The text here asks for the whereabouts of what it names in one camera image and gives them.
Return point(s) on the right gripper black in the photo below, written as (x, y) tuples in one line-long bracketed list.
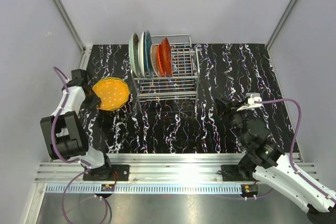
[(227, 106)]

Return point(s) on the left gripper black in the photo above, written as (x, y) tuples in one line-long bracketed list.
[(96, 101)]

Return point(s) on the yellow scalloped plate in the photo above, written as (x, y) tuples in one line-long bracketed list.
[(113, 94)]

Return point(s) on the light green flower plate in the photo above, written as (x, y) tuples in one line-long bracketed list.
[(133, 54)]

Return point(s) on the white plate teal rim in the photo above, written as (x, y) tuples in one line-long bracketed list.
[(141, 54)]

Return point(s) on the dark teal plate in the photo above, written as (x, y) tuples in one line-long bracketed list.
[(147, 53)]

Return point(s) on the cream plate with dark patch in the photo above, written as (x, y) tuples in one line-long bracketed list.
[(153, 58)]

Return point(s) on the red-orange scalloped plate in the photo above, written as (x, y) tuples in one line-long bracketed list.
[(158, 53)]

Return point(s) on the dark red scalloped plate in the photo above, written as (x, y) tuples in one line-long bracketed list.
[(166, 57)]

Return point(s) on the green scalloped plate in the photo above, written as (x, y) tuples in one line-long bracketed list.
[(111, 78)]

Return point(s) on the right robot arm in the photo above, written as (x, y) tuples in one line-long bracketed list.
[(265, 161)]

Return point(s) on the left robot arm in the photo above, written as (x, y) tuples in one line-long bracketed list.
[(64, 135)]

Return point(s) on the right controller board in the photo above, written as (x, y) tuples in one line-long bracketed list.
[(250, 189)]

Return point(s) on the controller board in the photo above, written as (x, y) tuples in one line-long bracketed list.
[(107, 187), (250, 189)]

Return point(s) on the left controller board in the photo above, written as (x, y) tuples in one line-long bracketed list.
[(107, 187)]

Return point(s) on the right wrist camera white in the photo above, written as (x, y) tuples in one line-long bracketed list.
[(252, 101)]

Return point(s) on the left aluminium frame post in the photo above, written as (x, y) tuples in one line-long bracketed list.
[(69, 24)]

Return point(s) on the aluminium frame post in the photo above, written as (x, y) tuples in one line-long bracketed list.
[(69, 24), (280, 24)]

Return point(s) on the metal wire dish rack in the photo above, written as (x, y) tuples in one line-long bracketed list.
[(184, 83)]

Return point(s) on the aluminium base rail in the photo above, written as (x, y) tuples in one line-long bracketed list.
[(149, 174)]

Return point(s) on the right aluminium frame post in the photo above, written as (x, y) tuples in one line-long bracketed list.
[(280, 24)]

